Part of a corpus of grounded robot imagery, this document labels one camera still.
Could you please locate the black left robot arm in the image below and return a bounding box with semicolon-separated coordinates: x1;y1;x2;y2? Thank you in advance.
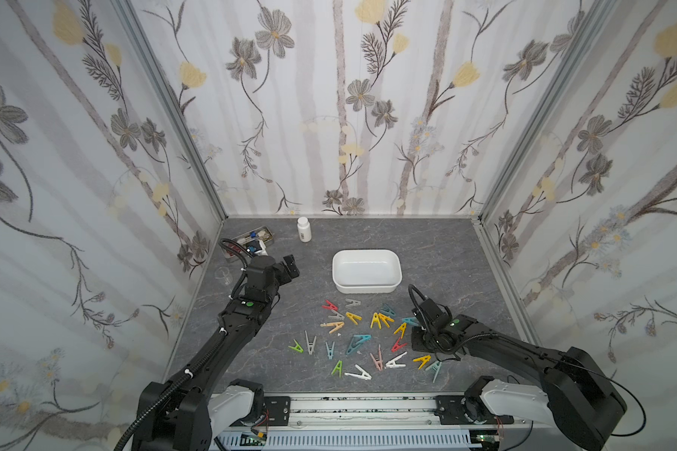
115;239;300;450

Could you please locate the white pill bottle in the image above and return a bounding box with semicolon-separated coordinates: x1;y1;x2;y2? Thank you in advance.
297;217;312;244

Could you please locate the white clothespin centre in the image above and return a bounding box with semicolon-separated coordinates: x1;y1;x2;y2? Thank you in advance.
385;351;406;369

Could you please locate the white clothespin bottom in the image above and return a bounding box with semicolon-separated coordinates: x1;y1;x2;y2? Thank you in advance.
345;365;372;381

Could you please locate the lime green clothespin bottom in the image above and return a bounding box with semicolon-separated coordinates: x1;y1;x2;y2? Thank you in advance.
330;360;343;377

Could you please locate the turquoise clothespin right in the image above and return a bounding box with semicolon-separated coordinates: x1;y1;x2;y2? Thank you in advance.
402;317;420;327

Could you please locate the white plastic storage box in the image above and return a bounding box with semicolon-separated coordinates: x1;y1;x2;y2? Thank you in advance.
332;249;402;294

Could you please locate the pink clothespin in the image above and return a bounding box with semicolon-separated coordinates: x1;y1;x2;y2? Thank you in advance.
370;346;384;371

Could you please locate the dark teal clothespin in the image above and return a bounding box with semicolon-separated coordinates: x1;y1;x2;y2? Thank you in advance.
380;304;396;318

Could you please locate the beige clothespin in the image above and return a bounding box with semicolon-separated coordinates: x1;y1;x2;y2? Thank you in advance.
320;321;345;334

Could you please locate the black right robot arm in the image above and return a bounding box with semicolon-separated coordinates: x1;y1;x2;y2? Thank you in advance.
408;285;629;450

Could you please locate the lime green clothespin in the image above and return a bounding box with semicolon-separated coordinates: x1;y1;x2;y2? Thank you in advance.
330;360;343;377
289;340;305;353

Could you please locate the red clothespin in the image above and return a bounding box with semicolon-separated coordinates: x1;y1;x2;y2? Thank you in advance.
323;300;339;313
391;338;407;353

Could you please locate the metal tray with tools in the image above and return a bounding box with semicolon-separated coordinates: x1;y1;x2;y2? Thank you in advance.
218;227;274;261

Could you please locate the white clothespin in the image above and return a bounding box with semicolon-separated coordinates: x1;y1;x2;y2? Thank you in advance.
345;365;372;381
385;351;406;369

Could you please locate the sage green clothespin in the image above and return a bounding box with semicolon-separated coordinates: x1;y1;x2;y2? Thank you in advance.
427;361;442;383
325;342;335;360

